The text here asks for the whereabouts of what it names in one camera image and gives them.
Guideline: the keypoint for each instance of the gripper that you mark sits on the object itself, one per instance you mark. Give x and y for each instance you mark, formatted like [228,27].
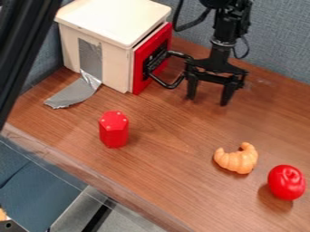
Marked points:
[217,65]

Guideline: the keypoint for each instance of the red toy tomato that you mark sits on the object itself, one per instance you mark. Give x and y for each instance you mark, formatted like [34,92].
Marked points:
[286,182]

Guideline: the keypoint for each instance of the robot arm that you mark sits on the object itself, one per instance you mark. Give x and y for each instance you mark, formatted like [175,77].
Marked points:
[226,21]

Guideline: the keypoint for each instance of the grey tape strip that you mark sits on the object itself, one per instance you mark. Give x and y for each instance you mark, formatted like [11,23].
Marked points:
[76,87]

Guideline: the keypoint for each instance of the toy croissant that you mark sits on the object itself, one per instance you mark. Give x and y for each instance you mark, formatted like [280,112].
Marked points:
[237,159]

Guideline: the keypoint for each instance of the red hexagonal block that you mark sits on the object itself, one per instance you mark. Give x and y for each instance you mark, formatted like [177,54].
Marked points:
[114,129]

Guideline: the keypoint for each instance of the cabinet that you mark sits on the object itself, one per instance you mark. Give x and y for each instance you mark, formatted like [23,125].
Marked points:
[105,36]

